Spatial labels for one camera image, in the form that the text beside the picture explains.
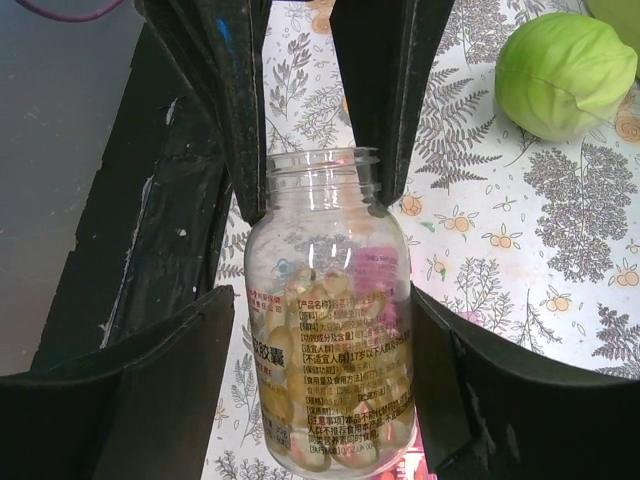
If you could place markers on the clear pill bottle yellow capsules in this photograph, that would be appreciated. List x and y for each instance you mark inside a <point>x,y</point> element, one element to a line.
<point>327,275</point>

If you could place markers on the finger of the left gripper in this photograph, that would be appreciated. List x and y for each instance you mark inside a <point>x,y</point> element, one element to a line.
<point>385,50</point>
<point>217,48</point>

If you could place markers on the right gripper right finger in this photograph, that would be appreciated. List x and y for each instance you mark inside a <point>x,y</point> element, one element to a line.
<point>490,409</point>

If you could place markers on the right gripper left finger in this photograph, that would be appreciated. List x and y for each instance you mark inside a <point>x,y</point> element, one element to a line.
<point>142,408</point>

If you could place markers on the round green cabbage toy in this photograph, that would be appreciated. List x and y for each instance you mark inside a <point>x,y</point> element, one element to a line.
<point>560,75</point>

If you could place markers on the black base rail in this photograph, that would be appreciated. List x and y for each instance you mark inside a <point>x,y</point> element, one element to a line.
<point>148,240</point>

